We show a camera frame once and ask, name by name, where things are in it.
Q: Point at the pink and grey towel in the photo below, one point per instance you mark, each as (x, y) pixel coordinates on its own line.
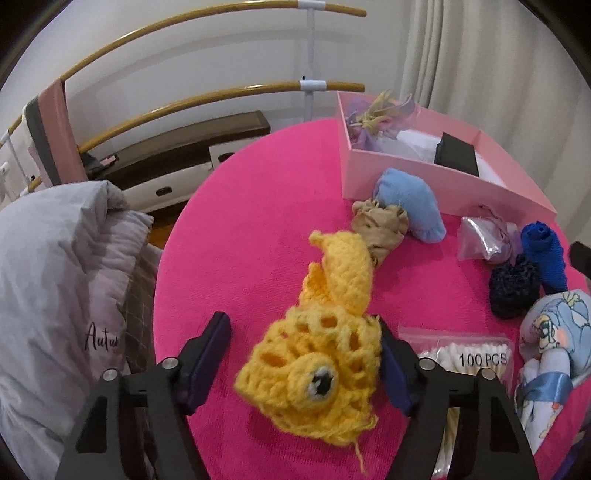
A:
(55, 138)

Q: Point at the cream curtain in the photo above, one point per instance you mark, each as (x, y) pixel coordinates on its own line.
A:
(485, 69)

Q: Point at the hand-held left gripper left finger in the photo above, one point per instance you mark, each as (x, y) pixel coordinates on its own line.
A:
(210, 355)

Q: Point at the short wooden barre rail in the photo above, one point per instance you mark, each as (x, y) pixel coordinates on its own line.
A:
(207, 94)

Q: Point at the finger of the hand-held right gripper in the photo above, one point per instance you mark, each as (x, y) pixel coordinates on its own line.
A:
(581, 258)

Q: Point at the small black box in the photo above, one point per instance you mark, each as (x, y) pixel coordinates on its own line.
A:
(455, 152)

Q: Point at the pink cardboard box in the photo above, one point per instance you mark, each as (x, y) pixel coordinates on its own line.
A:
(392, 170)

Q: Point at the light blue sock ball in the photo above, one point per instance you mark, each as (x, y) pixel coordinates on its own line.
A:
(411, 203)

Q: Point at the long wooden barre rail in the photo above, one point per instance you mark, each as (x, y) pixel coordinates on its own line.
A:
(184, 21)

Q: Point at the white barre end post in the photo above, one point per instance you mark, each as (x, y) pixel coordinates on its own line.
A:
(16, 157)

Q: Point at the grey and pink cloth item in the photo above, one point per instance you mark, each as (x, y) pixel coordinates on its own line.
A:
(104, 162)

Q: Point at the cartoon printed blue cloth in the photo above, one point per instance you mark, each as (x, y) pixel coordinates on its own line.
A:
(549, 323)

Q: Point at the grey quilt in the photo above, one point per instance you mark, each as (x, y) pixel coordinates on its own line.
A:
(46, 277)

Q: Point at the yellow crochet fish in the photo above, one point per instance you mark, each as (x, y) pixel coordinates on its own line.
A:
(318, 337)

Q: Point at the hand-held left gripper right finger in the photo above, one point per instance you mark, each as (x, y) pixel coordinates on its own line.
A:
(397, 371)

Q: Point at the navy fuzzy scrunchie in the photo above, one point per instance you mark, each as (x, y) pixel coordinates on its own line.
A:
(510, 290)

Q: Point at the low bench cabinet with drawers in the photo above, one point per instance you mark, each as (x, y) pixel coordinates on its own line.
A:
(184, 143)

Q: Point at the clear bag with purple tie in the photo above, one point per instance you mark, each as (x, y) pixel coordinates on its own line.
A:
(475, 235)

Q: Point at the beige scrunchie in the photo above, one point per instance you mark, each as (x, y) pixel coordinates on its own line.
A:
(378, 226)

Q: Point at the dark blue sock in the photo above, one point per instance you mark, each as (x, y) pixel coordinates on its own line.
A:
(545, 258)

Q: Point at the bag of cotton swabs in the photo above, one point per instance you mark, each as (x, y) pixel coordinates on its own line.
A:
(466, 357)

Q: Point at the purple yellow organza bundle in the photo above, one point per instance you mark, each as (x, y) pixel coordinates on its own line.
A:
(369, 134)

